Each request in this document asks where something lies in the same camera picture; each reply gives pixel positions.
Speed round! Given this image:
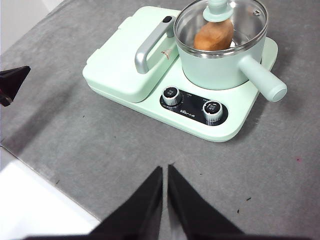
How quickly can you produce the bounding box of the mint green breakfast machine base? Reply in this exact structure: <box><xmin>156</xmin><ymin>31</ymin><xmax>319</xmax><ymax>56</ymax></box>
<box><xmin>82</xmin><ymin>7</ymin><xmax>279</xmax><ymax>144</ymax></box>

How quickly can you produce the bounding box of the mint green handled pot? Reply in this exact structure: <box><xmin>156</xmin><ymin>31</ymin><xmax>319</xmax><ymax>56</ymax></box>
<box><xmin>174</xmin><ymin>0</ymin><xmax>288</xmax><ymax>103</ymax></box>

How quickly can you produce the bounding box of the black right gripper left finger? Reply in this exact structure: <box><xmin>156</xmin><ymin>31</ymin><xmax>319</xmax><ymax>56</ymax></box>
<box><xmin>24</xmin><ymin>165</ymin><xmax>164</xmax><ymax>240</ymax></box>

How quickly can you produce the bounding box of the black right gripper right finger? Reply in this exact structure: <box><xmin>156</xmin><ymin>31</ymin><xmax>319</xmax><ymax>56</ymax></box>
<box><xmin>167</xmin><ymin>164</ymin><xmax>320</xmax><ymax>240</ymax></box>

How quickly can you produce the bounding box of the brown potato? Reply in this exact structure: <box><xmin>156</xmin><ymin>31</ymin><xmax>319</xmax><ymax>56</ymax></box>
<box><xmin>193</xmin><ymin>19</ymin><xmax>234</xmax><ymax>51</ymax></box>

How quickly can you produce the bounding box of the mint green griddle cover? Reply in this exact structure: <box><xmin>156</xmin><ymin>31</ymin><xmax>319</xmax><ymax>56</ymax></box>
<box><xmin>82</xmin><ymin>7</ymin><xmax>181</xmax><ymax>104</ymax></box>

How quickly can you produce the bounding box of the silver control knob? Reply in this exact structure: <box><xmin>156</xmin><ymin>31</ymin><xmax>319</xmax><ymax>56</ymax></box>
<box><xmin>202</xmin><ymin>100</ymin><xmax>224</xmax><ymax>124</ymax></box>
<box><xmin>162</xmin><ymin>87</ymin><xmax>182</xmax><ymax>106</ymax></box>

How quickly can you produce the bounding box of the chrome griddle cover handle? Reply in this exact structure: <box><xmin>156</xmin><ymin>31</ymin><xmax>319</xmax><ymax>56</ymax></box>
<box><xmin>134</xmin><ymin>15</ymin><xmax>176</xmax><ymax>75</ymax></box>

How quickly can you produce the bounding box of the glass lid with green knob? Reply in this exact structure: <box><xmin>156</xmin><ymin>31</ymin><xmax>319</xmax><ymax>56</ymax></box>
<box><xmin>174</xmin><ymin>0</ymin><xmax>268</xmax><ymax>59</ymax></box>

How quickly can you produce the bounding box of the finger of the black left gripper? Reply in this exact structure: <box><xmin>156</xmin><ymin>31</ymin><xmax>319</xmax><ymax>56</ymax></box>
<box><xmin>0</xmin><ymin>91</ymin><xmax>13</xmax><ymax>108</ymax></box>
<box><xmin>0</xmin><ymin>65</ymin><xmax>31</xmax><ymax>101</ymax></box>

